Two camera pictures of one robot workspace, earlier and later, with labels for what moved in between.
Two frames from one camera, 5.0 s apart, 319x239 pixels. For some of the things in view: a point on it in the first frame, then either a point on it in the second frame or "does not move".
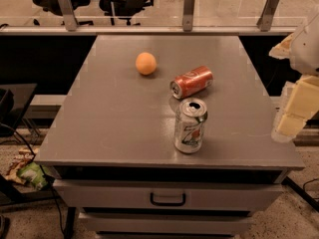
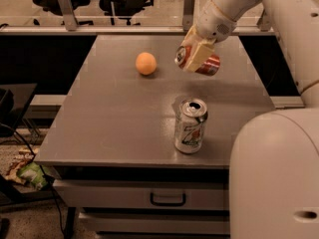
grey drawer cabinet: [113, 146] does not move
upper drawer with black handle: [114, 195] does not move
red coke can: [192, 82] to [210, 68]
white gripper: [308, 52] to [214, 23]
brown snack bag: [23, 157] does not move
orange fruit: [146, 63] does not move
